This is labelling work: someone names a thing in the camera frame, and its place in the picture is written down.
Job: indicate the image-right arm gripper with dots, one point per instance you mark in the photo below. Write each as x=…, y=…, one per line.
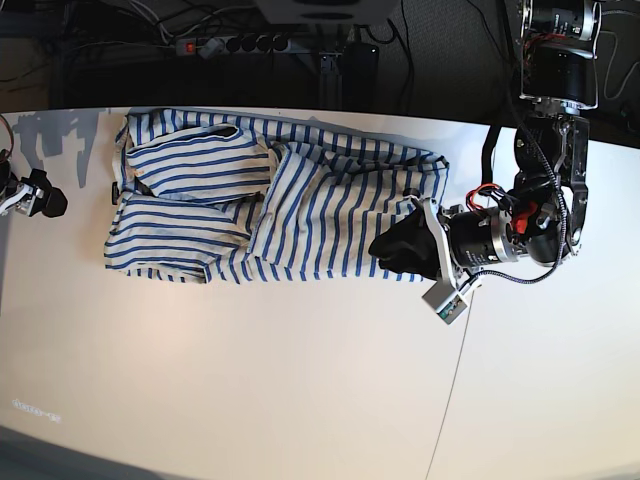
x=453, y=245

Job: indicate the grey table leg post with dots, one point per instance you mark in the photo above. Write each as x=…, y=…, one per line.
x=330, y=81

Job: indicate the image-left arm gripper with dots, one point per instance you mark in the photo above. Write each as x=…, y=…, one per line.
x=19, y=195

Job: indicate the image-right robot arm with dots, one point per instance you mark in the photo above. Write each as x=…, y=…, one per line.
x=542, y=216

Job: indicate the black shirt label tag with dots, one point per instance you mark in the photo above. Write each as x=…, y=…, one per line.
x=115, y=193

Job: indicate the blue white striped T-shirt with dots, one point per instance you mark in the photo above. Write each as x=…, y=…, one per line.
x=212, y=196

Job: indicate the black power strip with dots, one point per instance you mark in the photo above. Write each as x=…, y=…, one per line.
x=252, y=43

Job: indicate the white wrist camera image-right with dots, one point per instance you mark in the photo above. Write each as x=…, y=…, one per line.
x=446, y=301

